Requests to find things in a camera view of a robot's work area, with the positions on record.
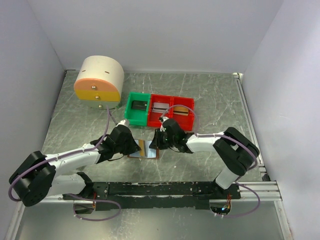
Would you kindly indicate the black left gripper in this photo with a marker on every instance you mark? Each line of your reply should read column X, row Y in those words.
column 134, row 146

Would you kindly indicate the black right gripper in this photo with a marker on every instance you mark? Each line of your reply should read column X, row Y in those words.
column 156, row 142

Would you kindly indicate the black VIP card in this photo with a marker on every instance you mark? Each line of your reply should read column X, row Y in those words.
column 139, row 105

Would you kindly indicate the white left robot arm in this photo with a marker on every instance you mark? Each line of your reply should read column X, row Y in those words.
column 41, row 176

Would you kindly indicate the green plastic bin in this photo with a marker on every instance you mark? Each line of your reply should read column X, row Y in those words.
column 137, row 117

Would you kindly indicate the red plastic bin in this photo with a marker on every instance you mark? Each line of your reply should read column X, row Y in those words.
column 153, row 118
column 185, row 122

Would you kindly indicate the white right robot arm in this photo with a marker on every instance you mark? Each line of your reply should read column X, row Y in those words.
column 237, row 152

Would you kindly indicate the red middle plastic bin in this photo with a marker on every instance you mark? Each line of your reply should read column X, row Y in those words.
column 153, row 118

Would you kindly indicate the orange gold card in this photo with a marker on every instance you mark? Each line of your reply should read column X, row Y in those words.
column 142, row 145

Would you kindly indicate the red right plastic bin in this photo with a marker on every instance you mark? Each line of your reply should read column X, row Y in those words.
column 185, row 122

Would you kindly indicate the brown leather card holder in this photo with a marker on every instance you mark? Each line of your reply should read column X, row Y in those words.
column 151, row 153

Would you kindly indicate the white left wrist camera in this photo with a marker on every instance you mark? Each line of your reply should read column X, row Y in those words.
column 124, row 122

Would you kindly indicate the round mini drawer cabinet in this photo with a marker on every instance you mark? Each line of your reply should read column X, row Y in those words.
column 99, row 83

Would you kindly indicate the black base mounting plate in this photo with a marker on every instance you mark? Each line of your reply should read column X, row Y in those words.
column 149, row 195

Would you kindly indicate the silver white card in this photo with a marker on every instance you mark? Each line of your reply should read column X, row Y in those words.
column 159, row 107

